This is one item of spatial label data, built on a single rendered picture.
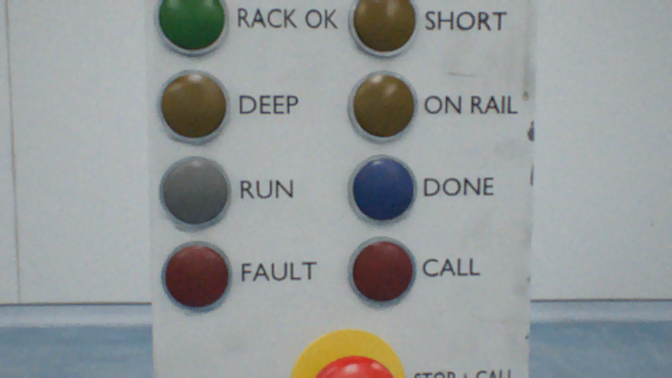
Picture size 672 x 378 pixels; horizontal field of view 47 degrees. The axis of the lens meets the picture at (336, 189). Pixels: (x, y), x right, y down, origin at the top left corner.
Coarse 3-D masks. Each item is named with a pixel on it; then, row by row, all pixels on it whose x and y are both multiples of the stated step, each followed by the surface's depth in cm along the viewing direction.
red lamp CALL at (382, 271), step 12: (360, 252) 34; (372, 252) 34; (384, 252) 34; (396, 252) 34; (360, 264) 34; (372, 264) 34; (384, 264) 34; (396, 264) 34; (408, 264) 34; (360, 276) 34; (372, 276) 34; (384, 276) 34; (396, 276) 34; (408, 276) 34; (360, 288) 34; (372, 288) 34; (384, 288) 34; (396, 288) 34; (384, 300) 34
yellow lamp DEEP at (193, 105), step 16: (176, 80) 32; (192, 80) 32; (208, 80) 32; (176, 96) 32; (192, 96) 32; (208, 96) 32; (224, 96) 32; (176, 112) 32; (192, 112) 32; (208, 112) 32; (224, 112) 32; (176, 128) 32; (192, 128) 32; (208, 128) 32
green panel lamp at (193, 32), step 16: (176, 0) 31; (192, 0) 31; (208, 0) 32; (160, 16) 32; (176, 16) 31; (192, 16) 31; (208, 16) 32; (224, 16) 32; (176, 32) 32; (192, 32) 32; (208, 32) 32; (192, 48) 32
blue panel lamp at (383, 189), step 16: (384, 160) 33; (368, 176) 33; (384, 176) 33; (400, 176) 33; (368, 192) 33; (384, 192) 33; (400, 192) 33; (368, 208) 33; (384, 208) 33; (400, 208) 33
